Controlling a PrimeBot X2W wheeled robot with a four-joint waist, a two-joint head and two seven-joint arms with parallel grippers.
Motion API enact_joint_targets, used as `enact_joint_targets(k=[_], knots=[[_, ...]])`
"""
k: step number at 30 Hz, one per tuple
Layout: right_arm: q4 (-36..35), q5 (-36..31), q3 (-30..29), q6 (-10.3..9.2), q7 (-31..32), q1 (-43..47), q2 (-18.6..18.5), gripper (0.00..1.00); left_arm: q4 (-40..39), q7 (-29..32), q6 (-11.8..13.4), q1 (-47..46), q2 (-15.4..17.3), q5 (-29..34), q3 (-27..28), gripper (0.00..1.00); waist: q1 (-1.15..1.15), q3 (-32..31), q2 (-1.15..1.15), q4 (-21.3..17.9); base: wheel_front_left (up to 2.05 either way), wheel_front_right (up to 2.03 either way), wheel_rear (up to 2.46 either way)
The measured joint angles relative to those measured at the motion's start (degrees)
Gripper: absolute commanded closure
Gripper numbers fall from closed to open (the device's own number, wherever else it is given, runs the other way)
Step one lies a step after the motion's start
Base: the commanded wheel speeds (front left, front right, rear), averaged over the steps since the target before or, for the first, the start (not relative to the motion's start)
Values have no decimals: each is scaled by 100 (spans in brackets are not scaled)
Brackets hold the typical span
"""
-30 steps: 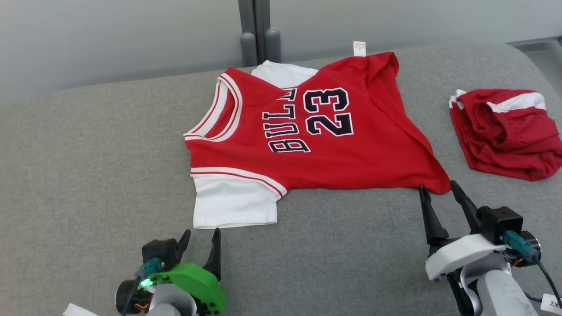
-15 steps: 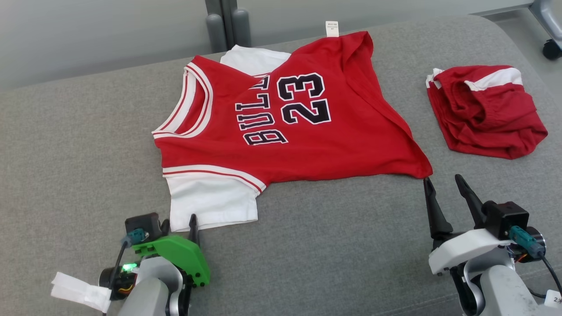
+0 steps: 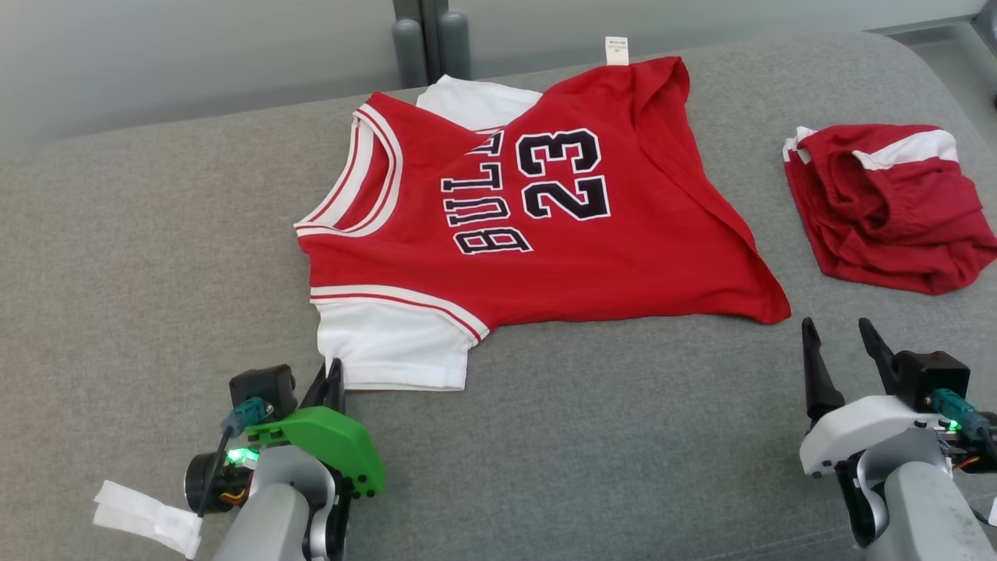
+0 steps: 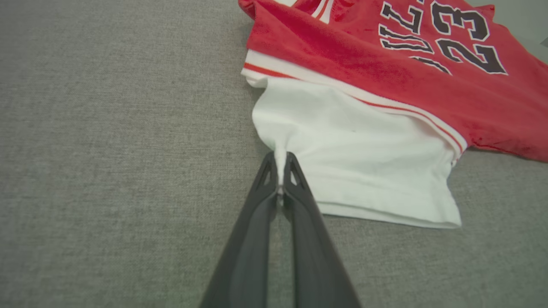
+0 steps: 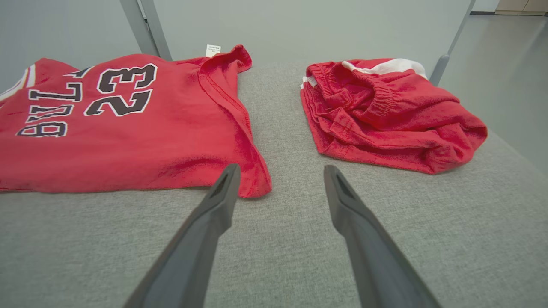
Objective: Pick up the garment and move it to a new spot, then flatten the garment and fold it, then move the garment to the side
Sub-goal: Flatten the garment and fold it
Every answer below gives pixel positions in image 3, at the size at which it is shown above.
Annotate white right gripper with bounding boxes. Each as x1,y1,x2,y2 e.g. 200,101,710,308
799,317,955,478

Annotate red basketball jersey white sleeves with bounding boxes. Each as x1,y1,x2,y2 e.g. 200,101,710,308
294,35,792,392

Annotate black left cable teal plug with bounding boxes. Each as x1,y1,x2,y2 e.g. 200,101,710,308
195,397,273,519

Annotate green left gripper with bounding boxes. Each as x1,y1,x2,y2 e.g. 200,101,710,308
245,358,386,499

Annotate red shorts with white stripe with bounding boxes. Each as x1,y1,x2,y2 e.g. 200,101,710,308
783,123,997,296

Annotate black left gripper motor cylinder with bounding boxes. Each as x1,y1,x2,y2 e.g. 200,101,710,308
184,450,258,515

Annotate grey wall base rail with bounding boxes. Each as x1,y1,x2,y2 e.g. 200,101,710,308
861,0,997,36

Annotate white left cable label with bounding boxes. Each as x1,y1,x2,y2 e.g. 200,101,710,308
93,480,203,559

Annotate grey wall pillar frame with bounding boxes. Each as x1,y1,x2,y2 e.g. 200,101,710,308
392,0,472,88

